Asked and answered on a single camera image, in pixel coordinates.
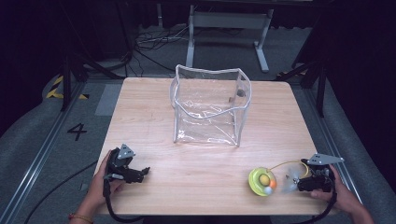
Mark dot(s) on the yellow-green round ball toy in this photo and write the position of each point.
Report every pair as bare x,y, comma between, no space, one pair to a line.
260,182

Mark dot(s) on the person's right hand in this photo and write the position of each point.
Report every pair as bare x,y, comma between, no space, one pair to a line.
345,196

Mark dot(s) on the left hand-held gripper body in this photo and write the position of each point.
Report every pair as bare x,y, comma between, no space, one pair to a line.
116,163

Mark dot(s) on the black metal stand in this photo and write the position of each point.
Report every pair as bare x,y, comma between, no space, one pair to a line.
67,81
320,90

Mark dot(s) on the clear plastic bag white trim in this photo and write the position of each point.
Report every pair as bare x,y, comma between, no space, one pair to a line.
205,118

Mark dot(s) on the white metal table frame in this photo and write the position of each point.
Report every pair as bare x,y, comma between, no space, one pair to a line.
229,21

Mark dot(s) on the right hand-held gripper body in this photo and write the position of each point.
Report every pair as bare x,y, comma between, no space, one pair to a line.
322,180

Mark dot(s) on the person's left hand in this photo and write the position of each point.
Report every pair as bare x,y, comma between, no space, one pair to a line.
99,186

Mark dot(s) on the aluminium floor rail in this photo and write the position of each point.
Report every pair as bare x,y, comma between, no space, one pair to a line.
37,161
330,137

